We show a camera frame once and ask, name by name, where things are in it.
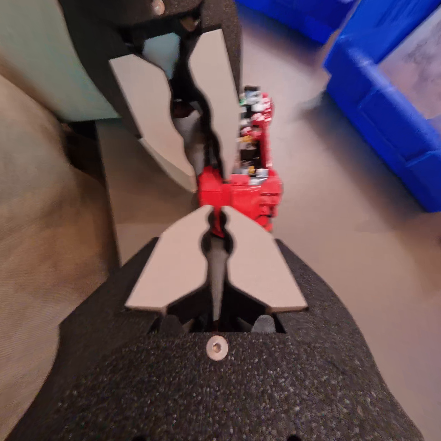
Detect blue plastic bin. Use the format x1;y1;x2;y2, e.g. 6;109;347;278
234;0;357;45
323;0;441;212

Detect person's beige pants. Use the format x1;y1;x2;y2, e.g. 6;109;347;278
0;74;122;431

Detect grey desk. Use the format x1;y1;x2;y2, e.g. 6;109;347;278
96;0;441;441

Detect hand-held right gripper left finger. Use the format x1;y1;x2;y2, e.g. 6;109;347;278
124;205;212;314

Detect red toy brick car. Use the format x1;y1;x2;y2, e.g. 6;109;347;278
197;86;284;232

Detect person's left forearm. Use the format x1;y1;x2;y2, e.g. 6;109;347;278
0;0;119;122

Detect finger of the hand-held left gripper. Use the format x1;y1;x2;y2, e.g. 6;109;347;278
109;53;198;193
181;28;242;184

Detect white printed paper bag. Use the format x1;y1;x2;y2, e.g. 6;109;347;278
377;5;441;119

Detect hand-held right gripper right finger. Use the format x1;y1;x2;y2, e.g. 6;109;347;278
221;205;309;314

